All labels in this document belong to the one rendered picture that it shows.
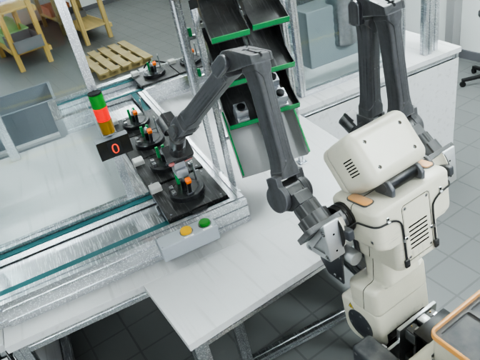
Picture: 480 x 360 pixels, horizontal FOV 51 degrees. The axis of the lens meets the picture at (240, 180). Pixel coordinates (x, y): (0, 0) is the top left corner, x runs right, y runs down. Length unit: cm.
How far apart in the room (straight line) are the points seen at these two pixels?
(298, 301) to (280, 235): 97
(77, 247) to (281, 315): 119
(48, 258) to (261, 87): 107
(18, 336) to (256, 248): 82
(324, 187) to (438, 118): 144
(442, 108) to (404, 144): 196
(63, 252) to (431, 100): 222
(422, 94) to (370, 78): 156
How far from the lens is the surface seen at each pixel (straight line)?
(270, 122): 128
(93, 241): 194
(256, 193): 202
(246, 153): 191
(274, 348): 232
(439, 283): 281
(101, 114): 181
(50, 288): 178
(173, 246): 171
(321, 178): 204
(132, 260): 178
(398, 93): 151
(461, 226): 315
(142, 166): 217
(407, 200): 131
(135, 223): 194
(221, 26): 174
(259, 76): 128
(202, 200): 185
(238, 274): 168
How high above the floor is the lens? 202
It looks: 33 degrees down
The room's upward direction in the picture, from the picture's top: 12 degrees counter-clockwise
